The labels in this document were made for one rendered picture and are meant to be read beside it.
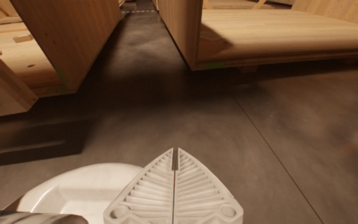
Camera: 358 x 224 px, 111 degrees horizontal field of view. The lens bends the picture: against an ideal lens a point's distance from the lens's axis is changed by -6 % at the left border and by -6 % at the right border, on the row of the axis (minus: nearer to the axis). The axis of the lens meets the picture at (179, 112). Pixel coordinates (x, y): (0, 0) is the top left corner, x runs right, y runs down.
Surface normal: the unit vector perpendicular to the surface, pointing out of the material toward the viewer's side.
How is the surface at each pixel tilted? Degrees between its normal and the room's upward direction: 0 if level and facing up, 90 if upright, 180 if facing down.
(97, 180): 0
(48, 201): 73
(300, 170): 0
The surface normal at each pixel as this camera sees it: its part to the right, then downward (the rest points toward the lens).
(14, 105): 0.19, 0.69
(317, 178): 0.00, -0.71
